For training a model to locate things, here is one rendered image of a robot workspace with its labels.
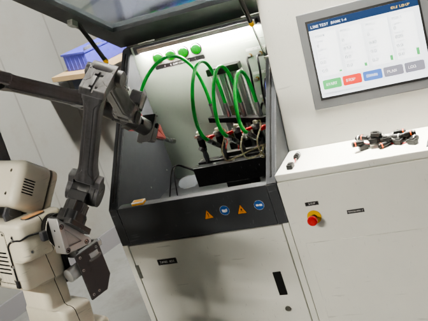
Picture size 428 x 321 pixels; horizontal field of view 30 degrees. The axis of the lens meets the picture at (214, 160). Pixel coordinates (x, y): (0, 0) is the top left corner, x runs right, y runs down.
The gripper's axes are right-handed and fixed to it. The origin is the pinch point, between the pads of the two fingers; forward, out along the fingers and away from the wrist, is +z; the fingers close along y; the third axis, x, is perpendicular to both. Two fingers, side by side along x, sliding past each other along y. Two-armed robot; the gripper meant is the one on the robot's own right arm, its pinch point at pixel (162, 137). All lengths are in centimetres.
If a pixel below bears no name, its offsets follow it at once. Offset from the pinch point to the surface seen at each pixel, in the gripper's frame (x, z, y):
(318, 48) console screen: -44, 24, 41
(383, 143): -68, 36, 6
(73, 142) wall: 196, 119, 59
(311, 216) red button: -43, 36, -19
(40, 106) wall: 197, 88, 71
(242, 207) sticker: -18.0, 29.0, -17.4
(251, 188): -23.4, 25.5, -11.7
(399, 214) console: -70, 48, -15
